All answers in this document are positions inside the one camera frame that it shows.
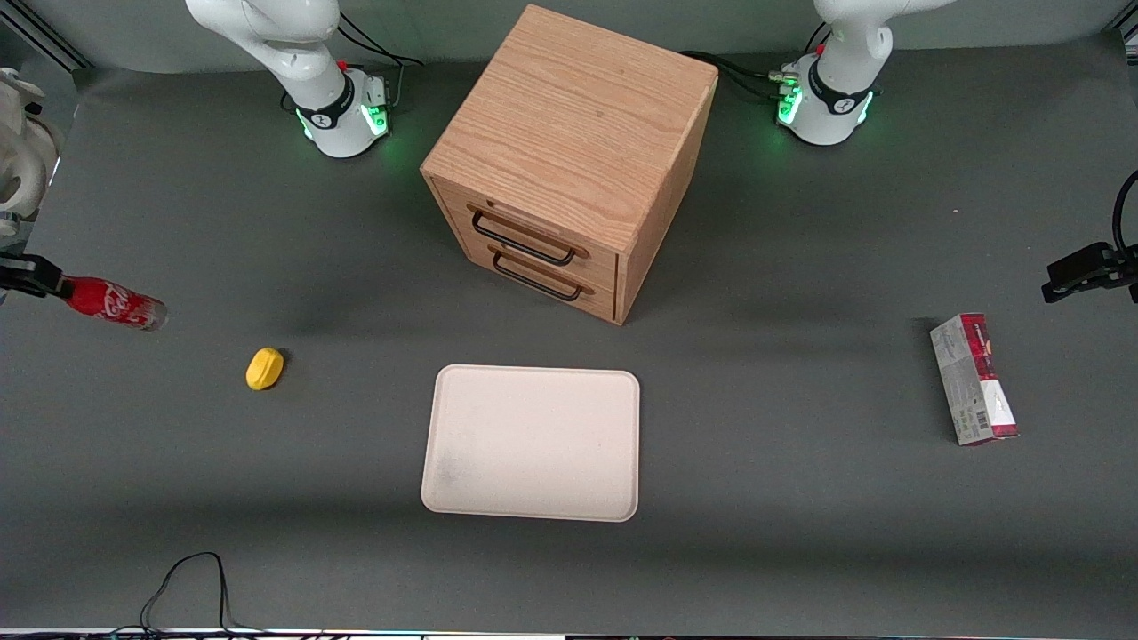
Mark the red coke bottle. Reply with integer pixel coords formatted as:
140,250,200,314
60,276,169,332

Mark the beige rectangular tray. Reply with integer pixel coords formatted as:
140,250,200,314
420,364,642,524

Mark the red plaid cookie box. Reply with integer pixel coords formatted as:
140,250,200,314
929,312,1021,447

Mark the yellow lemon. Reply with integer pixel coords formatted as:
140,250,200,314
245,347,286,392

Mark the wooden drawer front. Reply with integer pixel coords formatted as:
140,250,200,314
458,238,621,323
437,180,621,290

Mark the wooden drawer cabinet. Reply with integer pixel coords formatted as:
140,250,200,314
420,4,719,326

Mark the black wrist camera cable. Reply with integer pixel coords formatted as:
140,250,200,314
1113,169,1138,254

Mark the thin black looped cable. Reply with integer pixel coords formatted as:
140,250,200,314
107,551,330,637

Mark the black arm base cable bundle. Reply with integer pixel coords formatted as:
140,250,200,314
680,25,832,100

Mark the black wire drawer handle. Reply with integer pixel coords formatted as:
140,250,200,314
487,245,595,303
467,203,590,267

